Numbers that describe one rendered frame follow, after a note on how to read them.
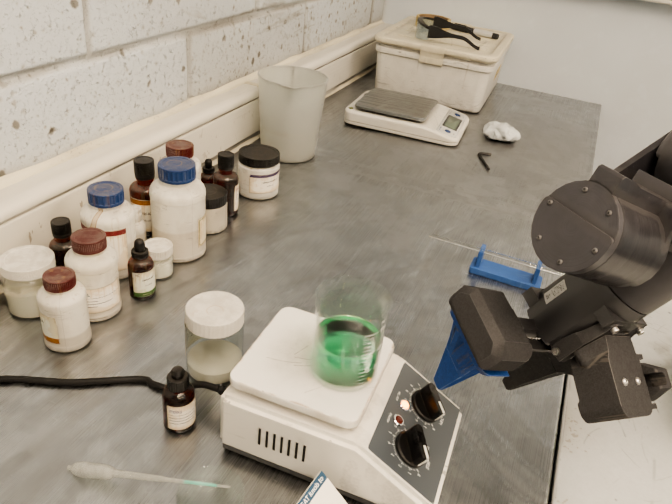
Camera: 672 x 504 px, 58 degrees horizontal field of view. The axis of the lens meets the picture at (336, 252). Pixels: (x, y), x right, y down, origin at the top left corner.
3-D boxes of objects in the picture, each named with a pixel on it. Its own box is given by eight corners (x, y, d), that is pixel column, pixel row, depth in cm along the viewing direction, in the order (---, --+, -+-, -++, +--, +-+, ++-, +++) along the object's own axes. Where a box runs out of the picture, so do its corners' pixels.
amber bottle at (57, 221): (87, 283, 75) (79, 224, 71) (58, 290, 73) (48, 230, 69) (78, 269, 77) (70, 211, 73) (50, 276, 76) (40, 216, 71)
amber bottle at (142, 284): (124, 292, 74) (119, 237, 70) (146, 283, 76) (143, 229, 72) (138, 304, 73) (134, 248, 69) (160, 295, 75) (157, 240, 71)
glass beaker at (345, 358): (343, 340, 58) (354, 265, 54) (392, 378, 54) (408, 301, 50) (286, 370, 54) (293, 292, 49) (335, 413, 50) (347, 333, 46)
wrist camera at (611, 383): (599, 309, 42) (659, 396, 38) (646, 313, 47) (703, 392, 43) (534, 355, 45) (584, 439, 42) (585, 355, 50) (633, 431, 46)
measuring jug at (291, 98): (257, 130, 126) (260, 56, 118) (319, 135, 127) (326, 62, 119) (252, 166, 110) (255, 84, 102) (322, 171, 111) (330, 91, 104)
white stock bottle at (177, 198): (169, 269, 80) (165, 179, 73) (143, 245, 84) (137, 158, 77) (216, 254, 84) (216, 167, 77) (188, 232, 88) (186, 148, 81)
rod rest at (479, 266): (541, 282, 87) (548, 261, 85) (538, 294, 84) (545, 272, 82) (472, 261, 90) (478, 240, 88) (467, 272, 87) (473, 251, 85)
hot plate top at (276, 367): (396, 347, 59) (397, 339, 58) (355, 433, 49) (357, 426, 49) (283, 310, 62) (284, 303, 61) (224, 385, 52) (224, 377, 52)
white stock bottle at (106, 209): (107, 250, 82) (99, 172, 76) (148, 262, 80) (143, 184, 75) (75, 273, 77) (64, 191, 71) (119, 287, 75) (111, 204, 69)
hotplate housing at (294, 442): (457, 427, 61) (475, 368, 57) (428, 535, 51) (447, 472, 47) (260, 358, 67) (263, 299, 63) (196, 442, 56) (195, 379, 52)
